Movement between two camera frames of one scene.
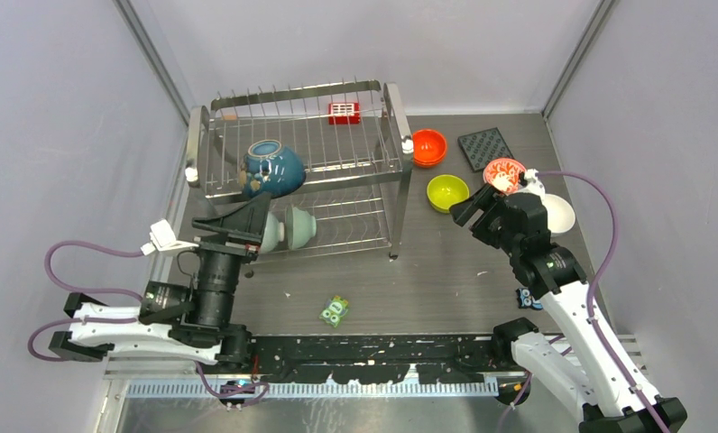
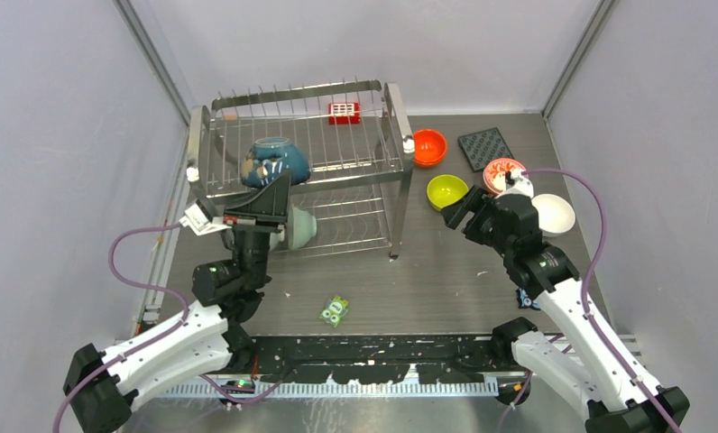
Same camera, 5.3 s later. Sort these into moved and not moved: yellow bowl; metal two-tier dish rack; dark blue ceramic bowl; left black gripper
Moved: left black gripper
Not moved: metal two-tier dish rack; dark blue ceramic bowl; yellow bowl
